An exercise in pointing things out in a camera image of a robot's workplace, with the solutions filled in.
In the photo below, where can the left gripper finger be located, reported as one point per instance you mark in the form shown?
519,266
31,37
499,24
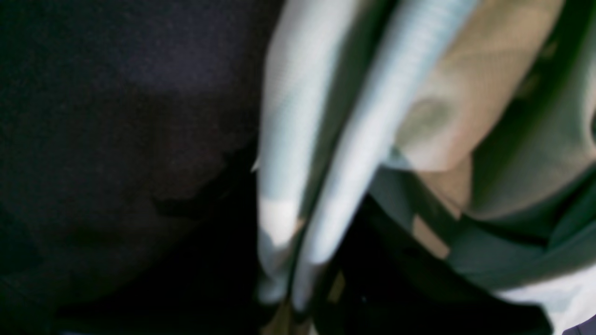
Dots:
393,286

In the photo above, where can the light green T-shirt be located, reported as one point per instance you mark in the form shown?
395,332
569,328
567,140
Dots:
471,123

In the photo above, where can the black table cloth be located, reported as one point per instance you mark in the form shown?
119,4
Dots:
128,133

